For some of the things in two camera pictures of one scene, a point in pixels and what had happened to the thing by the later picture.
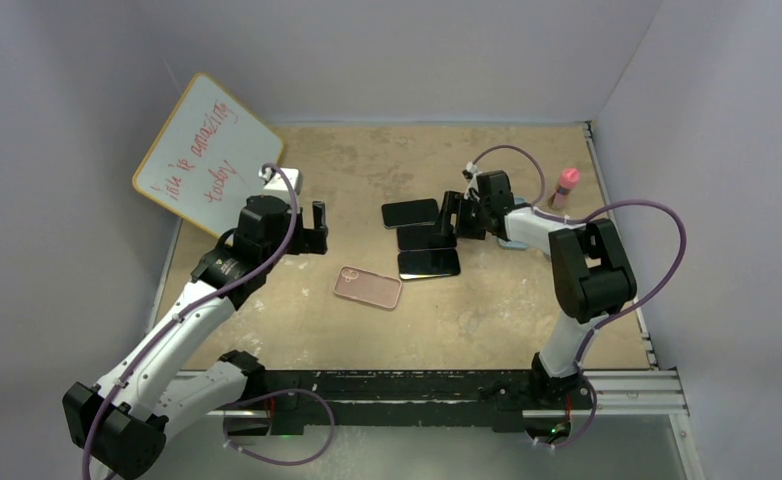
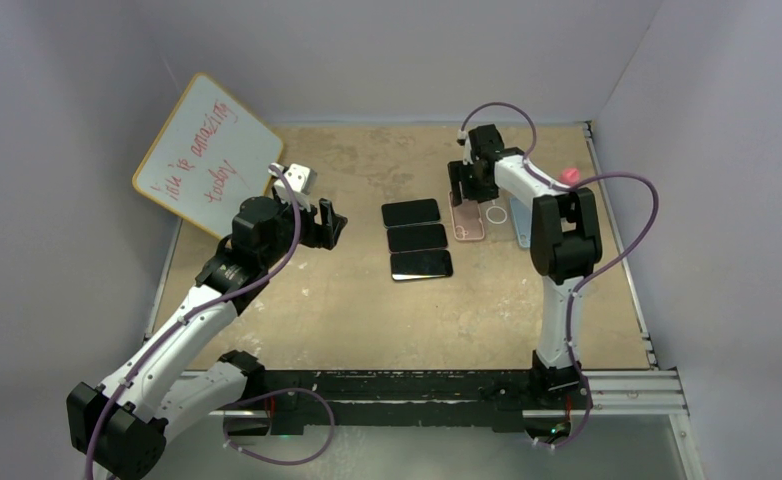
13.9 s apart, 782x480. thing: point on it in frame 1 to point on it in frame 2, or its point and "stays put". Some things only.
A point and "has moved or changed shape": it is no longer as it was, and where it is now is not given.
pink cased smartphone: [427, 263] stays put
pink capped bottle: [568, 179] stays put
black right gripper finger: [444, 234] to [457, 180]
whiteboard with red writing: [207, 159] stays put
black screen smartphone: [409, 213] stays put
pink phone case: [368, 287] has moved or changed shape
